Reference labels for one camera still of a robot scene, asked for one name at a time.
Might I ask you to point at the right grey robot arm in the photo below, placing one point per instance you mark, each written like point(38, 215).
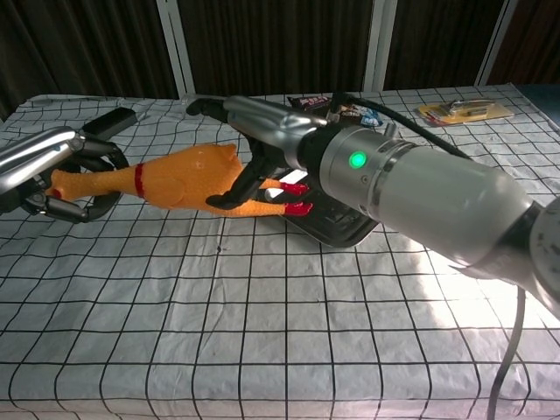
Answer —
point(437, 197)

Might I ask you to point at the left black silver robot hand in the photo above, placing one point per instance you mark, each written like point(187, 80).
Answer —
point(30, 153)

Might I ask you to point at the dark curtain panel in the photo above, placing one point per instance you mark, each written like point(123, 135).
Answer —
point(534, 48)
point(442, 44)
point(87, 44)
point(280, 44)

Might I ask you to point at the shiny metal tray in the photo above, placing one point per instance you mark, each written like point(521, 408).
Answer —
point(332, 223)

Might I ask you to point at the black rectangular box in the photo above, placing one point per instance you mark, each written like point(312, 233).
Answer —
point(111, 120)

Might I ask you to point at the white black checked tablecloth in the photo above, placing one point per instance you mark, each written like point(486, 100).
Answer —
point(219, 328)

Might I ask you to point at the white frame post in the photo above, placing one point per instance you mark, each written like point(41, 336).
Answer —
point(380, 44)
point(175, 48)
point(496, 48)

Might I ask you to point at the dark snack bag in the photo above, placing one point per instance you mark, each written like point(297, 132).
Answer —
point(310, 102)

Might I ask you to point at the yellow rubber chicken toy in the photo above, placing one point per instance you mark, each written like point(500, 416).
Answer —
point(184, 179)

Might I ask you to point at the blue padded surface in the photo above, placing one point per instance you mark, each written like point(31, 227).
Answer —
point(544, 105)

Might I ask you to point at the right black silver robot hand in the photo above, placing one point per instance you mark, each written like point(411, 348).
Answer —
point(271, 122)

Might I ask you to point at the yellow blister pack with tool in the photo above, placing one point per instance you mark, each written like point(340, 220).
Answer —
point(468, 113)

